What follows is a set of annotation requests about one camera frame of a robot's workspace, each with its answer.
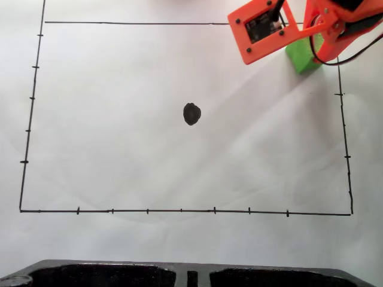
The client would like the green textured foam block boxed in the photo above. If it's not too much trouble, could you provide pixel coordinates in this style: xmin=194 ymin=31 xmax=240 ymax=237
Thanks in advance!
xmin=284 ymin=32 xmax=326 ymax=75

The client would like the black camera cable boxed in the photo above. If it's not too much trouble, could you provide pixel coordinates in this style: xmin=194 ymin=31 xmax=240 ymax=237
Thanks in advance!
xmin=270 ymin=0 xmax=287 ymax=23

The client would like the red black servo cable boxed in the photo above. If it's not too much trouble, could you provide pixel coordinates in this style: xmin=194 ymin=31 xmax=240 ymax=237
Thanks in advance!
xmin=309 ymin=28 xmax=383 ymax=66

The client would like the white paper sheet with lines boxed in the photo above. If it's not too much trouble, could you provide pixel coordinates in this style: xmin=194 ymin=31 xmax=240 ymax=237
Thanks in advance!
xmin=0 ymin=0 xmax=383 ymax=271

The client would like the black metal clamp frame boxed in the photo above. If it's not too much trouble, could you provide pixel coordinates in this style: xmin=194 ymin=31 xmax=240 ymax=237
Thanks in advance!
xmin=0 ymin=259 xmax=383 ymax=287

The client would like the orange camera mount plate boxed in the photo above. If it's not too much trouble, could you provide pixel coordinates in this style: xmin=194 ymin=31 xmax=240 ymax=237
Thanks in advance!
xmin=227 ymin=0 xmax=341 ymax=66

